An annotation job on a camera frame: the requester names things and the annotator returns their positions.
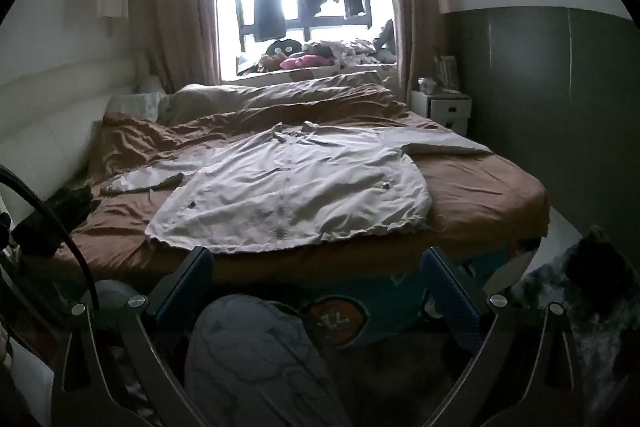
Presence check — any white pillow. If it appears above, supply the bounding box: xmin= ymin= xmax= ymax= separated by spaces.
xmin=105 ymin=77 xmax=168 ymax=122

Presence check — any dark cloth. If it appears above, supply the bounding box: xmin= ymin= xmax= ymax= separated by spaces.
xmin=12 ymin=186 xmax=96 ymax=258

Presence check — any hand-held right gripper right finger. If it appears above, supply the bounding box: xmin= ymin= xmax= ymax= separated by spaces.
xmin=420 ymin=247 xmax=593 ymax=427

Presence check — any dark fluffy rug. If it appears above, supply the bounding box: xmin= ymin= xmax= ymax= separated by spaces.
xmin=510 ymin=227 xmax=640 ymax=378

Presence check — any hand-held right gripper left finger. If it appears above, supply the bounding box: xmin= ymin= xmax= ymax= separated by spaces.
xmin=50 ymin=246 xmax=216 ymax=427

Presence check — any beige duvet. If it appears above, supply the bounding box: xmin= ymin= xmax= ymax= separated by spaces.
xmin=157 ymin=72 xmax=411 ymax=130

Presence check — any brown plush toy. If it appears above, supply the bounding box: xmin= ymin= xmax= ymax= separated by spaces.
xmin=257 ymin=54 xmax=288 ymax=72

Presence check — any black plush toy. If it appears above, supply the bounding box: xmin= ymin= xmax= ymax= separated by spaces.
xmin=265 ymin=38 xmax=301 ymax=58

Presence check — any white nightstand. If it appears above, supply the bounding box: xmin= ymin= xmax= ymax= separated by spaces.
xmin=410 ymin=89 xmax=473 ymax=135

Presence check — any white padded headboard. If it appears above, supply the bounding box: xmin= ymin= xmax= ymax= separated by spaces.
xmin=0 ymin=57 xmax=151 ymax=218

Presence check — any beige curtain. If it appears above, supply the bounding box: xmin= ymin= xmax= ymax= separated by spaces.
xmin=127 ymin=0 xmax=221 ymax=95
xmin=382 ymin=0 xmax=451 ymax=118

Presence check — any dark grey cushion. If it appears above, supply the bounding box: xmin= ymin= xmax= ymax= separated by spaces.
xmin=372 ymin=19 xmax=396 ymax=55

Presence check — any row of books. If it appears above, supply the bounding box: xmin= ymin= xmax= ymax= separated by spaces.
xmin=434 ymin=55 xmax=460 ymax=94

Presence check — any white jacket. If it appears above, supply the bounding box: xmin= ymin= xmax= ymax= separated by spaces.
xmin=100 ymin=121 xmax=493 ymax=256

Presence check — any black cable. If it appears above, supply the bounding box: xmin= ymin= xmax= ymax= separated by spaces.
xmin=0 ymin=164 xmax=101 ymax=308

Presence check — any pink cushion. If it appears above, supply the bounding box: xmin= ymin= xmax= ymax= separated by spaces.
xmin=279 ymin=53 xmax=333 ymax=70

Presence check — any printed window seat cushion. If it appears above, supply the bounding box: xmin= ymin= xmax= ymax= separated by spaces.
xmin=220 ymin=64 xmax=398 ymax=82

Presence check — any person's leg in grey pants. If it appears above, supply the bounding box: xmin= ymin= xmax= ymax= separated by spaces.
xmin=184 ymin=294 xmax=351 ymax=427

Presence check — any pile of clothes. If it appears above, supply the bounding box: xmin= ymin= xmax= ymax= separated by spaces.
xmin=300 ymin=38 xmax=396 ymax=68

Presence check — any blue printed bed cover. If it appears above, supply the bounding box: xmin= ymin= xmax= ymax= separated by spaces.
xmin=300 ymin=252 xmax=543 ymax=348

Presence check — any bed with brown sheet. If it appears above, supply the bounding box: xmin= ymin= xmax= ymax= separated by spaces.
xmin=50 ymin=84 xmax=551 ymax=288

